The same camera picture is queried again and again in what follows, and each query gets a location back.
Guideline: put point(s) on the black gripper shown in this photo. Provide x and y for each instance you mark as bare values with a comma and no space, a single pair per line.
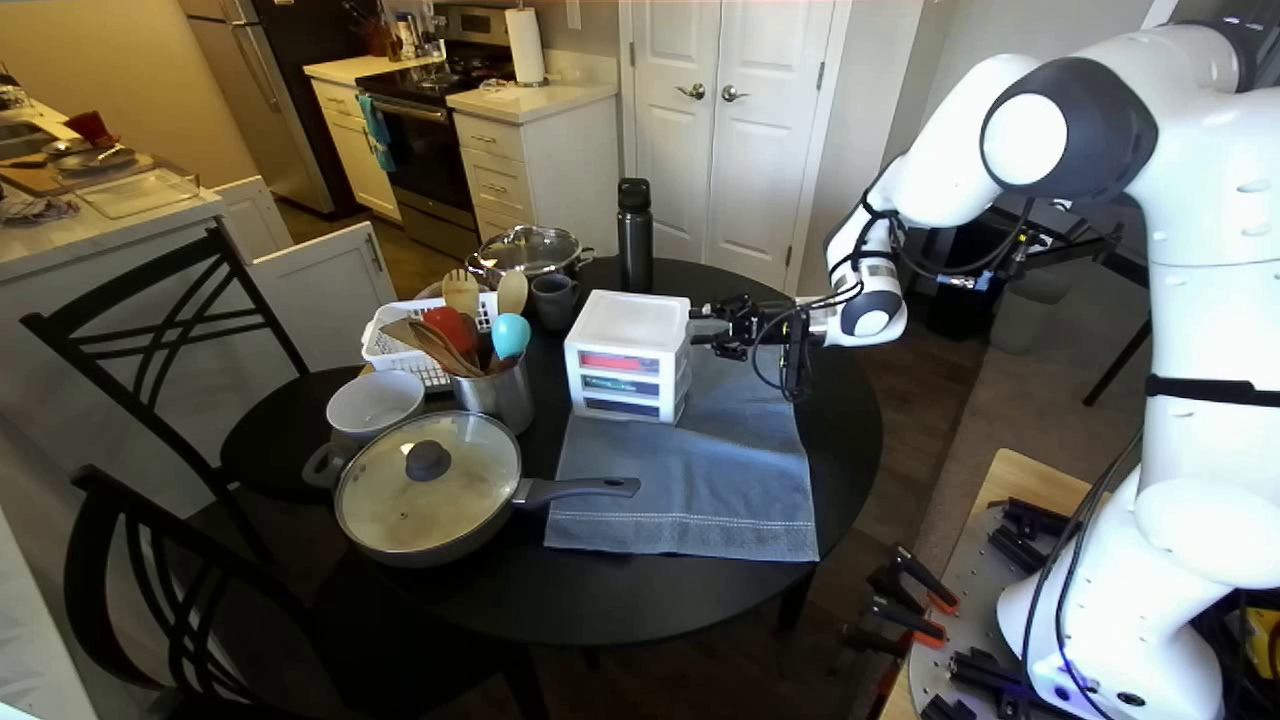
773,325

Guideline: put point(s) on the clear plastic cabinet drawer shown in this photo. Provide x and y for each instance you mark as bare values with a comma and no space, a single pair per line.
621,389
621,361
621,409

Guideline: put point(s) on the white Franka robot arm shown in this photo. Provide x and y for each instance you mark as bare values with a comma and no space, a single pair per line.
1184,333

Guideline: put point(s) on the small white plastic drawer cabinet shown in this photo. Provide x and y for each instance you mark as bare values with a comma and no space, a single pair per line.
628,321

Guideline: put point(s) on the blue towel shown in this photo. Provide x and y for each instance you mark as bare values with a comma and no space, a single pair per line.
723,466

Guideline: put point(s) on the white kitchen counter cabinet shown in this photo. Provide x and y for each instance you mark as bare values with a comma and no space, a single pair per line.
540,164

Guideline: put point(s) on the paper towel roll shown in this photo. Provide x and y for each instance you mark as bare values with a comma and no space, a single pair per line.
525,47

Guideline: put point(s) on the black bottle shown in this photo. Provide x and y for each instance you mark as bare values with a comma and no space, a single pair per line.
639,240

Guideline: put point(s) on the dark grey mug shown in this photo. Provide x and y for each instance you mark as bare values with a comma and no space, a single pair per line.
554,307

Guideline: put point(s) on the teal spoon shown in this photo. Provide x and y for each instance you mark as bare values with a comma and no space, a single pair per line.
509,339

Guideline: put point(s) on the white double door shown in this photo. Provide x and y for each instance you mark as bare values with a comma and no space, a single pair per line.
727,123

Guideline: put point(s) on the black frying pan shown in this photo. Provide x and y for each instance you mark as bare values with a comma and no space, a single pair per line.
561,496

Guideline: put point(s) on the metal utensil holder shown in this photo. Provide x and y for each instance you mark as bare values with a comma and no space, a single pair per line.
503,397

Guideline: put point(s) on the red spatula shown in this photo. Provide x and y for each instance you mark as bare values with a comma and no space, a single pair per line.
455,329

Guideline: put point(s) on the black orange bar clamp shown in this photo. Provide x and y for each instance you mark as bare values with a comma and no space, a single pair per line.
923,572
897,627

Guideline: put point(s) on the glass pan lid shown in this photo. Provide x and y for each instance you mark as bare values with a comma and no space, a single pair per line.
425,486

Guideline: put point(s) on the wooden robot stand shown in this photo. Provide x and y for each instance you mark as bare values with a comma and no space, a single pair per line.
1015,486

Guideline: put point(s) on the white plastic basket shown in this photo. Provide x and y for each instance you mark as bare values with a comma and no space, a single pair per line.
385,350

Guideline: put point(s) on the black kitchen stove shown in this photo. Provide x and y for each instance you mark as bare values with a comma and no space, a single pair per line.
423,146

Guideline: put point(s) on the black metal chair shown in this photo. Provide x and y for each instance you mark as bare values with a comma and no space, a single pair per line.
95,325

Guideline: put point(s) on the black wooden chair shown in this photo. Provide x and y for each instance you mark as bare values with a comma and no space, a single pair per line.
120,572

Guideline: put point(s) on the white kitchen island counter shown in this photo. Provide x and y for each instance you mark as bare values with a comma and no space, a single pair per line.
81,240

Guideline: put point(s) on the black mounting bracket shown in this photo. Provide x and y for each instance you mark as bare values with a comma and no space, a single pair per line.
1034,525

